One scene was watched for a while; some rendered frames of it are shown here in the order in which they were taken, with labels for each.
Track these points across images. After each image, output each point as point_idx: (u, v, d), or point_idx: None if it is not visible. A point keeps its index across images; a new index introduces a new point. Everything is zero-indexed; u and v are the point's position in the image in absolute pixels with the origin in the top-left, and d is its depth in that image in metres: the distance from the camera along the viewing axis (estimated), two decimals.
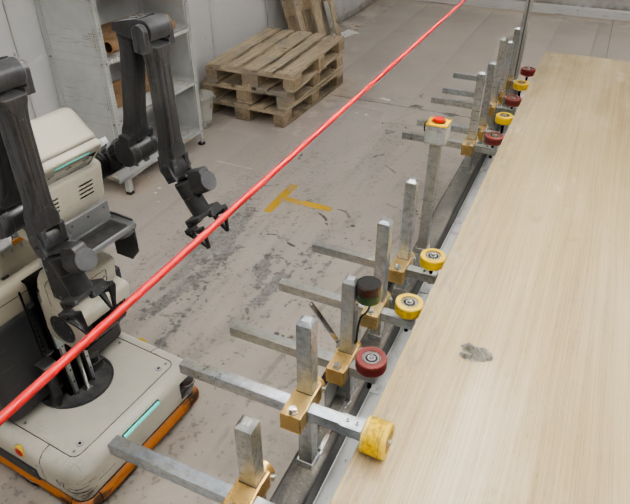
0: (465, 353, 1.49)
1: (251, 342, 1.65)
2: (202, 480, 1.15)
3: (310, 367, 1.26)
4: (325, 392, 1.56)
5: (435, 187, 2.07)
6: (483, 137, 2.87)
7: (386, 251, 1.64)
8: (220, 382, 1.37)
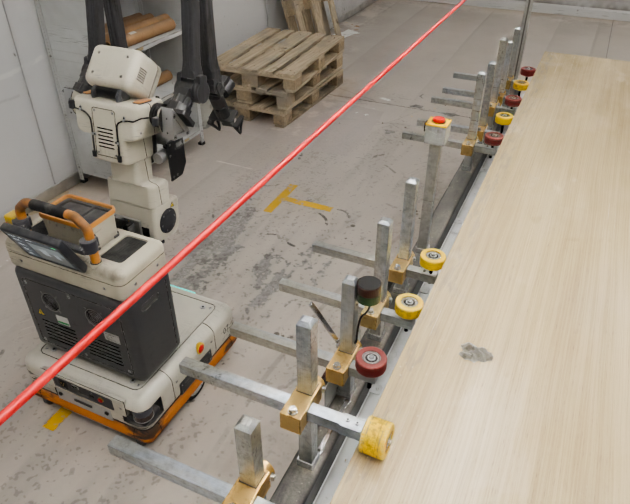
0: (465, 353, 1.49)
1: (251, 342, 1.65)
2: (202, 480, 1.15)
3: (310, 367, 1.26)
4: (325, 392, 1.56)
5: (435, 187, 2.07)
6: (483, 137, 2.87)
7: (386, 251, 1.64)
8: (220, 382, 1.37)
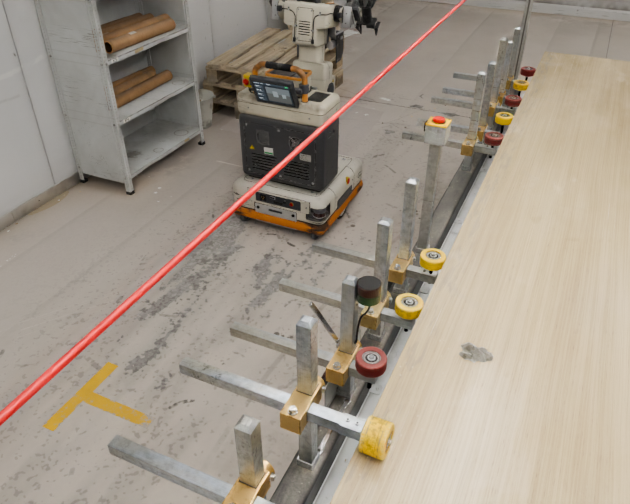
0: (465, 353, 1.49)
1: (251, 342, 1.65)
2: (202, 480, 1.15)
3: (310, 367, 1.26)
4: (325, 392, 1.56)
5: (435, 187, 2.07)
6: (483, 137, 2.87)
7: (386, 251, 1.64)
8: (220, 382, 1.37)
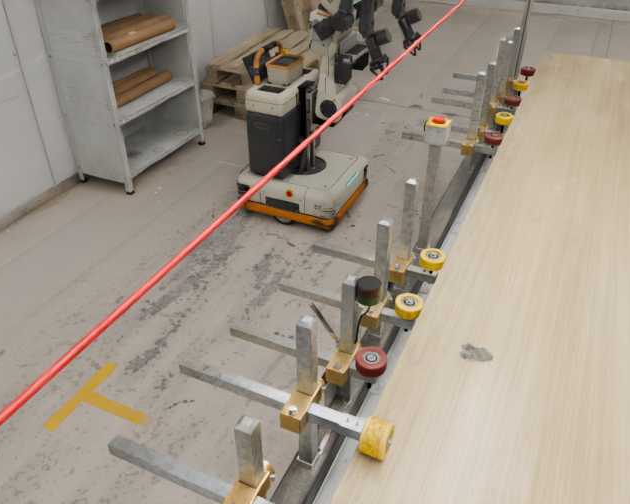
0: (465, 353, 1.49)
1: (251, 342, 1.65)
2: (202, 480, 1.15)
3: (310, 367, 1.26)
4: (325, 392, 1.56)
5: (435, 187, 2.07)
6: (483, 137, 2.87)
7: (386, 251, 1.64)
8: (220, 382, 1.37)
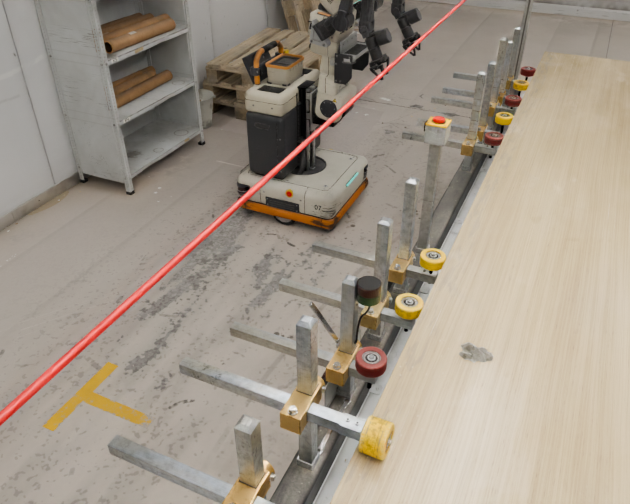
0: (465, 353, 1.49)
1: (251, 342, 1.65)
2: (202, 480, 1.15)
3: (310, 367, 1.26)
4: (325, 392, 1.56)
5: (435, 187, 2.07)
6: (483, 137, 2.87)
7: (386, 251, 1.64)
8: (220, 382, 1.37)
